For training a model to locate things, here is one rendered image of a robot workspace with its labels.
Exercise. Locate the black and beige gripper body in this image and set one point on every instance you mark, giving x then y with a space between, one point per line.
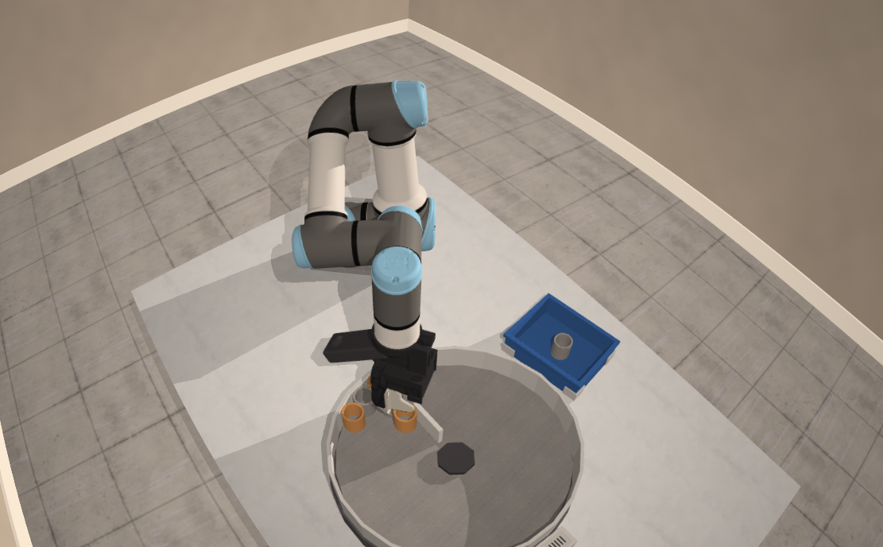
413 371

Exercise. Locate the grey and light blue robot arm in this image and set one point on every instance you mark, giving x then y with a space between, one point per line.
400 215

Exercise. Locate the blue crate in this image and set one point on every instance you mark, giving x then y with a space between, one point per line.
536 331

